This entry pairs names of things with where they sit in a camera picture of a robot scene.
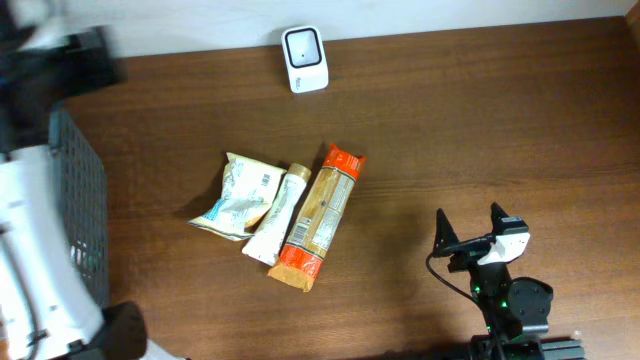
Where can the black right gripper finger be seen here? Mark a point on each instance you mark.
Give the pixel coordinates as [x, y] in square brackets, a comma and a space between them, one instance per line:
[445, 235]
[497, 218]

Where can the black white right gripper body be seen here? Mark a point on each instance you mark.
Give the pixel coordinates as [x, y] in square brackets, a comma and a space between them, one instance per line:
[470, 255]

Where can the orange spaghetti packet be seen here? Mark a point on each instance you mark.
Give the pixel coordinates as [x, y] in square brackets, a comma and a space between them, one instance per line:
[306, 246]

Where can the white tube with gold cap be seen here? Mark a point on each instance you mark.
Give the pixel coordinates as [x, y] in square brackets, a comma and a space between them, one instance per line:
[266, 243]

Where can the white cream snack bag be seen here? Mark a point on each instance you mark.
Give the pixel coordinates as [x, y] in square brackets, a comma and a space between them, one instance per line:
[249, 188]

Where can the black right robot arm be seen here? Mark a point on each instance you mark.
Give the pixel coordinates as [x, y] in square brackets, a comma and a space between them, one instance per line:
[513, 308]

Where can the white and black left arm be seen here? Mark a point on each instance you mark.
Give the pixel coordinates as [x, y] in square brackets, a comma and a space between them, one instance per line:
[54, 267]

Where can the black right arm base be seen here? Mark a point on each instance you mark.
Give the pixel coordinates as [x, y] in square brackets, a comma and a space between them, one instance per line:
[488, 348]

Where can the white barcode scanner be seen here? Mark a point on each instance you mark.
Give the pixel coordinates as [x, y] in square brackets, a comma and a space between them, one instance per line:
[305, 59]

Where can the grey plastic mesh basket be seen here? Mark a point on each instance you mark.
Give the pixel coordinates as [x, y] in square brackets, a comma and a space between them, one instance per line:
[81, 185]

